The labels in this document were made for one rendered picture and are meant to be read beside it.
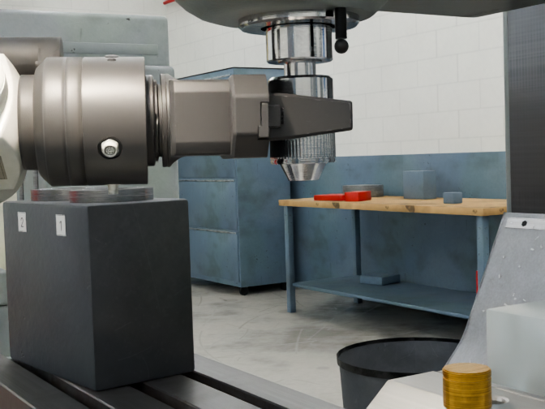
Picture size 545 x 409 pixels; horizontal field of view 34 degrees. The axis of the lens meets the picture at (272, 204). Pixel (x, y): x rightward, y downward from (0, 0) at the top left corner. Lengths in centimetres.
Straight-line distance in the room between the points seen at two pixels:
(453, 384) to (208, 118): 26
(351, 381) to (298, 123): 200
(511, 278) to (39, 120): 55
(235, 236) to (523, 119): 701
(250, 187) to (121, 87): 734
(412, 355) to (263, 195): 521
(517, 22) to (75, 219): 50
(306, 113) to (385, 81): 663
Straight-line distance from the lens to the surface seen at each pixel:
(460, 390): 42
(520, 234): 98
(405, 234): 708
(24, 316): 107
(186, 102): 59
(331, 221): 785
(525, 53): 99
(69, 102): 60
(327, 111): 62
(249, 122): 58
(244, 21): 63
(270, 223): 805
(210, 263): 839
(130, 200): 95
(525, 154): 98
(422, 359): 292
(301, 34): 63
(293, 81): 62
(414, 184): 648
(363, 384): 253
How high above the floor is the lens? 121
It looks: 3 degrees down
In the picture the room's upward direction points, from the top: 2 degrees counter-clockwise
